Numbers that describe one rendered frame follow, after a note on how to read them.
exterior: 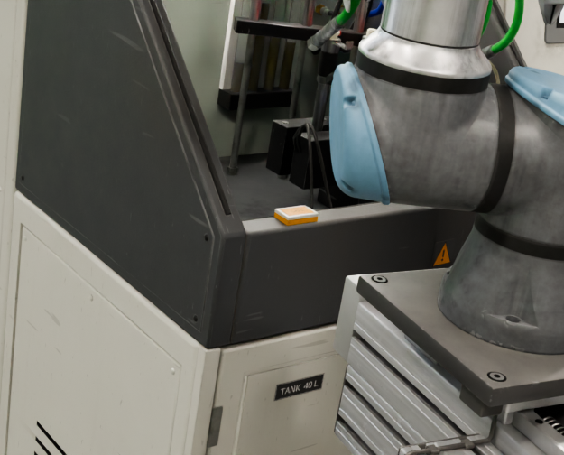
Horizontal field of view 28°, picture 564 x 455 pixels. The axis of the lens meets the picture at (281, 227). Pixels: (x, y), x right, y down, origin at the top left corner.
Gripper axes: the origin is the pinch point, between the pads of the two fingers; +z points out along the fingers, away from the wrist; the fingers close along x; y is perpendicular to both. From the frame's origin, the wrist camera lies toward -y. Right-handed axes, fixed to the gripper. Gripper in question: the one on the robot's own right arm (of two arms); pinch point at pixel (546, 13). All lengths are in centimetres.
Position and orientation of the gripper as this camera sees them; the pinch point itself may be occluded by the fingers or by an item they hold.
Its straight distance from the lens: 160.6
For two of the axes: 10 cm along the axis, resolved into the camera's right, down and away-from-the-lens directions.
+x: 7.9, -1.1, 6.0
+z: -1.5, 9.2, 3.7
